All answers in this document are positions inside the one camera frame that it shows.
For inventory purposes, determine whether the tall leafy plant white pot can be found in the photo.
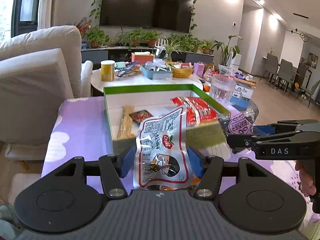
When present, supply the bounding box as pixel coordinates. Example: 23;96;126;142
214;35;243;67

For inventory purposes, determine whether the pink box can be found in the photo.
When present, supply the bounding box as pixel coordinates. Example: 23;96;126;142
194;62;205;77

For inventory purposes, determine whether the yellow woven basket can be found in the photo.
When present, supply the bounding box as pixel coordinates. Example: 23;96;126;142
167;64;194;78

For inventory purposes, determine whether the blue white carton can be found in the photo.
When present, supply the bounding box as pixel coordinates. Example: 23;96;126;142
229;84;253;112

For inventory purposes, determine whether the grey dining chair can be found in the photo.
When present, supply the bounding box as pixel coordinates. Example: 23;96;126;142
275;59;297;90
299;80;320;108
260;53;279;82

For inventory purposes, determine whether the spider plant in vase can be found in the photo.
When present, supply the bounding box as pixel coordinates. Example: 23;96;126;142
160;39;180;63

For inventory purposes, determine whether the breadstick packet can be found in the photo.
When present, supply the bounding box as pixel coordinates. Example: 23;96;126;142
117;105;135;140

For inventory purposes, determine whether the yellow canister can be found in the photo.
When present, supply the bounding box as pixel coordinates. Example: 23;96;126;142
101;60;115;82

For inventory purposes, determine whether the cream sofa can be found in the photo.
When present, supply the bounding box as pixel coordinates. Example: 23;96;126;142
0;25;93;160

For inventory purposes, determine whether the ring pendant light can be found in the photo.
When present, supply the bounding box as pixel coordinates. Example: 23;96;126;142
287;27;312;42

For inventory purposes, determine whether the orange tissue box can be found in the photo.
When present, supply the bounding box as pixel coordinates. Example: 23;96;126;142
131;52;153;66

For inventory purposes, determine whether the green potted plant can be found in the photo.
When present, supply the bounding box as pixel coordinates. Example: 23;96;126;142
117;29;162;47
86;27;109;48
170;33;200;53

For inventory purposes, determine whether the green cardboard box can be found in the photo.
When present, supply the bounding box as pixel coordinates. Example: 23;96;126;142
103;84;232;155

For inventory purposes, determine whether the dark red snack packet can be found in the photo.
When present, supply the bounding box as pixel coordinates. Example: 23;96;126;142
129;109;153;126

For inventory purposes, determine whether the blue-grey plastic basket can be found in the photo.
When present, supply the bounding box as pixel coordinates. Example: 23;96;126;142
141;64;173;80

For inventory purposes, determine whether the white round table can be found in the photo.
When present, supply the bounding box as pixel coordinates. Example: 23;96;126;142
91;69;204;97

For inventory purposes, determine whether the black framed window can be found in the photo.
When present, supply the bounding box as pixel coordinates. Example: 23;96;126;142
11;0;42;39

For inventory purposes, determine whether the white air purifier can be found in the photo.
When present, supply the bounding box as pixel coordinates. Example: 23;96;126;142
230;53;242;68

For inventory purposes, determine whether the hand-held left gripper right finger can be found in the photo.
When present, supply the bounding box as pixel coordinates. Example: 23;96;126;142
187;147;269;199

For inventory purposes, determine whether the red berry decoration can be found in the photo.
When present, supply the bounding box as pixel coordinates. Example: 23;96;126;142
75;17;92;34

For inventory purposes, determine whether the white curtain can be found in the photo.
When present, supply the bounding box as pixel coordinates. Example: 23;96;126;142
37;0;60;29

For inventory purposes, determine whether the person's right hand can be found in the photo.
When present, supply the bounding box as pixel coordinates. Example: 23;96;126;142
295;160;316;197

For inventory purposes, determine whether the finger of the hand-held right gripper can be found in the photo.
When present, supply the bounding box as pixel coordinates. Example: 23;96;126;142
252;119;319;138
226;129;298;153

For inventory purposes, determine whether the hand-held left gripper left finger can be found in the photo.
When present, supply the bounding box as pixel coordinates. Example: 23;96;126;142
54;146;136;199

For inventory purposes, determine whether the white red-print snack packet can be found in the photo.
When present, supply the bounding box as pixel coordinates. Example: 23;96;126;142
135;105;194;190

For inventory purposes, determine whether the black television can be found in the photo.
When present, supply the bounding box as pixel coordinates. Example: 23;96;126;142
99;0;196;34

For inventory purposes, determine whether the clear plastic pitcher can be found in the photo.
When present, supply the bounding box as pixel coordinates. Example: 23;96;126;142
209;74;237;105

